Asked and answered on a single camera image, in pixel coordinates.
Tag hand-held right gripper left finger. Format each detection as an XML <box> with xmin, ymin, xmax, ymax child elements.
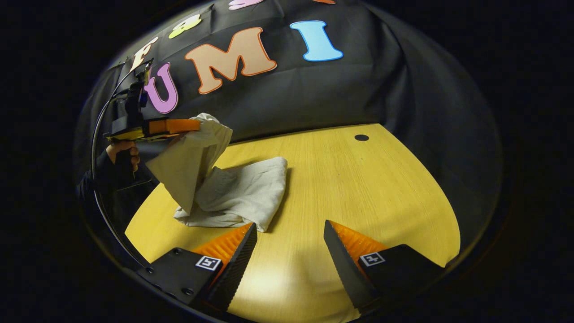
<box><xmin>137</xmin><ymin>222</ymin><xmax>258</xmax><ymax>311</ymax></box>

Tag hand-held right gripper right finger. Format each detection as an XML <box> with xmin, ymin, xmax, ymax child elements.
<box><xmin>324</xmin><ymin>220</ymin><xmax>444</xmax><ymax>314</ymax></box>

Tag white jeans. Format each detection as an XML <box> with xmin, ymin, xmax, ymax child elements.
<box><xmin>146</xmin><ymin>113</ymin><xmax>288</xmax><ymax>232</ymax></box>

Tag black backdrop cloth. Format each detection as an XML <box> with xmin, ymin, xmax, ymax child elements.
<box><xmin>74</xmin><ymin>0</ymin><xmax>504</xmax><ymax>256</ymax></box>

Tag black cable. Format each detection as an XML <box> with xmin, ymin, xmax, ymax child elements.
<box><xmin>91</xmin><ymin>67</ymin><xmax>148</xmax><ymax>267</ymax></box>

